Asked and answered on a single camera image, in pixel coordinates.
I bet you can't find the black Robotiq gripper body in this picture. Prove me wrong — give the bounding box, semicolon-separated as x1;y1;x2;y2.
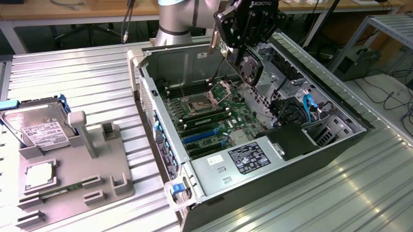
230;0;282;47

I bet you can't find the black CPU cooler fan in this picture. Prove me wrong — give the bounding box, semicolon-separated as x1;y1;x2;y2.
208;30;264;87

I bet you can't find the black RAM slot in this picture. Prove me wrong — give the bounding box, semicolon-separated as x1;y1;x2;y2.
167;86;211;99
164;82;207;94

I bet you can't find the long blue expansion slot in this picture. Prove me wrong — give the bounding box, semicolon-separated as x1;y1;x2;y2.
181;129;218;144

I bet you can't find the open black PC case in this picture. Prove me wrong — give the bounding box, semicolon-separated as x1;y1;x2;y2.
127;31;377;232

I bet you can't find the metal socket cover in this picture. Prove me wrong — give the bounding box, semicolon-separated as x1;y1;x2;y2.
206;81;234;103

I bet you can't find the thin metal locking lever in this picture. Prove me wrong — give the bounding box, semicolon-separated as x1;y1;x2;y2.
179;79;188;102

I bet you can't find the black box device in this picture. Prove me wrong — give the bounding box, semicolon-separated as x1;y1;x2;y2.
334;47;383;82

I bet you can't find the CPU socket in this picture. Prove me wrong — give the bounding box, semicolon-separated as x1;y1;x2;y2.
186;94;212;115

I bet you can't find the green motherboard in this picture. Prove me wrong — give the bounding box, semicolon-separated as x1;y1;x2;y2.
157;74;268;160

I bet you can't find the green RAM stick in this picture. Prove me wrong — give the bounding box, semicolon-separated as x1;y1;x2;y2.
183;113;231;129
38;182;87;199

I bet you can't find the black tripod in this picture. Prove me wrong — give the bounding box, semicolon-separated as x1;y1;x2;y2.
53;23;113;47

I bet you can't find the silver chipset heatsink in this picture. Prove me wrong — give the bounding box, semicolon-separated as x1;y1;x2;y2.
230;131;256;143

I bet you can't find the black plastic air shroud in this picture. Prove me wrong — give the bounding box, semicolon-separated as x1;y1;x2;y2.
266;123;319;161

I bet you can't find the wooden desk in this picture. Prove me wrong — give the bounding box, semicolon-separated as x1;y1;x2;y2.
0;0;407;28

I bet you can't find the grey power supply with label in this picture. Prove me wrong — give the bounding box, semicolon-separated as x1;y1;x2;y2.
190;135;286;198

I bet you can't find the silver hard disk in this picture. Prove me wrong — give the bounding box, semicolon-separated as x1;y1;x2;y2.
0;101;77;152

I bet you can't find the grey parts rack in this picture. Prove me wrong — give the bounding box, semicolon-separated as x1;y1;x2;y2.
14;110;135;229

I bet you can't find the blue disk carrier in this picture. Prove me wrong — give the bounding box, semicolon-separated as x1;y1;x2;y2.
0;95;71;126

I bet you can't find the silver CPU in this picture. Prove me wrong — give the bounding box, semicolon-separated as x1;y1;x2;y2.
25;165;55;187

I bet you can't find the hanging black cable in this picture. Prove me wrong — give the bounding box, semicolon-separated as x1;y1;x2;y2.
120;0;136;44

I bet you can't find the black wire bundle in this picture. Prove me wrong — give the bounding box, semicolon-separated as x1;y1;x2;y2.
270;96;307;127

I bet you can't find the blue flat wire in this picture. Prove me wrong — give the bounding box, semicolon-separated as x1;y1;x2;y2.
302;93;314;125

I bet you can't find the grey metal shelf frame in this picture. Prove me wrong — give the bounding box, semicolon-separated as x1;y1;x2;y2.
341;14;413;83

